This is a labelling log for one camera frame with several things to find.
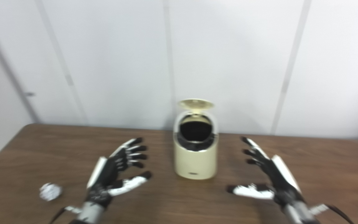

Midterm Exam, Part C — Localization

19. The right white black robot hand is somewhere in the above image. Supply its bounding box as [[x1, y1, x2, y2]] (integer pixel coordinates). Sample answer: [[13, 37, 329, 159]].
[[227, 136, 304, 207]]

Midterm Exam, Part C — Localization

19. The black bin liner bag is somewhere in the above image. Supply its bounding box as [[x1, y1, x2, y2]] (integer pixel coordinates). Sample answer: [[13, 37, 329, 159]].
[[179, 121, 218, 151]]

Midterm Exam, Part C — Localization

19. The white paper ball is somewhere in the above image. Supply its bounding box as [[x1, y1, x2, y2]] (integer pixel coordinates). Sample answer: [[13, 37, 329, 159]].
[[39, 183, 63, 201]]

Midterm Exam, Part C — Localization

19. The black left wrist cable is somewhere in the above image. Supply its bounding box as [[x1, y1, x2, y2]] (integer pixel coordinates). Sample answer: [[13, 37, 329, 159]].
[[49, 205, 83, 224]]

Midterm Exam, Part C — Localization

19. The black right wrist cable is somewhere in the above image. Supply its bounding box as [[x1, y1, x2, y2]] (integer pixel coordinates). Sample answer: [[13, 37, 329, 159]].
[[311, 204, 355, 224]]

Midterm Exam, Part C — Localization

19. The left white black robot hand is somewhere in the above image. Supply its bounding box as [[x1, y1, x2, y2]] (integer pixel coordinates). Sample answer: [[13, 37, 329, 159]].
[[86, 137, 152, 207]]

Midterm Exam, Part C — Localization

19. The cream round bin lid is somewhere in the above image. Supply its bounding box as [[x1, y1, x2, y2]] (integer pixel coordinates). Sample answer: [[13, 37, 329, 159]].
[[178, 99, 214, 119]]

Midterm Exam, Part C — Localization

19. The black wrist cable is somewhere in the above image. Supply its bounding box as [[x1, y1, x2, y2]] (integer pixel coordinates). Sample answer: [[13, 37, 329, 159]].
[[49, 205, 83, 224], [311, 204, 355, 224]]

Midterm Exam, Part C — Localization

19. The cream-colored bin body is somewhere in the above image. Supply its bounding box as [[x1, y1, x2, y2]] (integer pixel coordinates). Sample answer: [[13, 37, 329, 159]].
[[173, 110, 219, 180]]

